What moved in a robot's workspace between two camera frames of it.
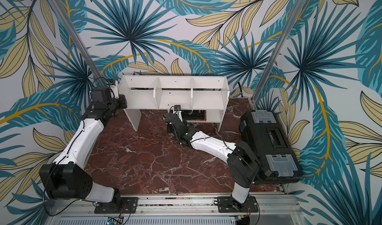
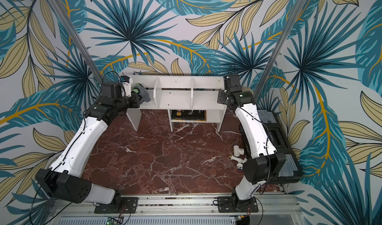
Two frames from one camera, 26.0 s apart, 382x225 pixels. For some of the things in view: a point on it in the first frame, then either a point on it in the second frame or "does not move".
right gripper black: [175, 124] → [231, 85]
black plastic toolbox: [267, 136] does not move
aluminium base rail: [271, 210] does not move
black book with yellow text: [194, 115] does not move
